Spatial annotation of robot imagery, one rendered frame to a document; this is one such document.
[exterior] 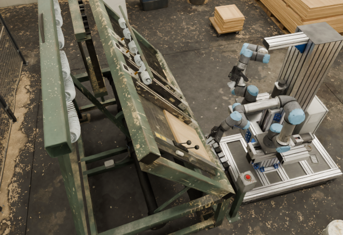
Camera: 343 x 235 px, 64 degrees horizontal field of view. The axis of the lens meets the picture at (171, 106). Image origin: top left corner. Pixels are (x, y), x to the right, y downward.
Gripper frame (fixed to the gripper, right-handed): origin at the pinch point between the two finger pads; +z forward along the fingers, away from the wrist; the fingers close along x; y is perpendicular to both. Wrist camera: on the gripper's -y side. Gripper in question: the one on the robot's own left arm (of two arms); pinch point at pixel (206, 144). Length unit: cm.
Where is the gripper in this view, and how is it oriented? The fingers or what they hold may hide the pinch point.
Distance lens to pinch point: 219.4
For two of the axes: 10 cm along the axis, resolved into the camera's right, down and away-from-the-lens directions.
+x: -8.0, -5.6, -2.3
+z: -5.9, 6.5, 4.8
